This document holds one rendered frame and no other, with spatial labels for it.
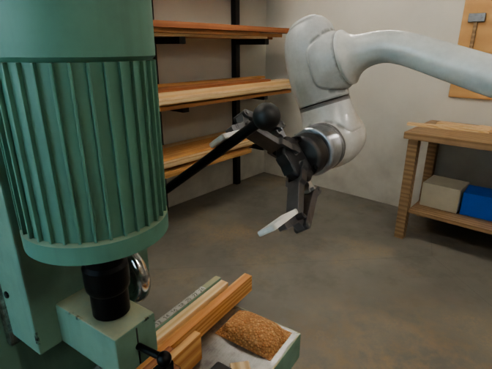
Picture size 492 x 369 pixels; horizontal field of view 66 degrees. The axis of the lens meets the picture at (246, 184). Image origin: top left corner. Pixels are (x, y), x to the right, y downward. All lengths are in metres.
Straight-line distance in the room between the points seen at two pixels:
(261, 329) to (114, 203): 0.43
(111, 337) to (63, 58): 0.35
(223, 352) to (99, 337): 0.26
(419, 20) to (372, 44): 2.92
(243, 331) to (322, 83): 0.49
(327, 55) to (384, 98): 3.01
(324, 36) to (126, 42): 0.43
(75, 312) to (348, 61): 0.60
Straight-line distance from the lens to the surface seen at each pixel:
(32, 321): 0.64
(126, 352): 0.58
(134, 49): 0.42
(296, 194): 0.59
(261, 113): 0.46
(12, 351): 0.77
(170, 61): 3.46
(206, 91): 3.10
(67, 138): 0.41
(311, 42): 0.75
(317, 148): 0.64
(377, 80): 3.74
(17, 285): 0.63
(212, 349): 0.76
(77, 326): 0.62
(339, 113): 0.74
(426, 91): 3.61
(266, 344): 0.75
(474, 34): 3.48
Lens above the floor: 1.42
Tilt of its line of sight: 20 degrees down
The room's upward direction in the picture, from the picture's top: straight up
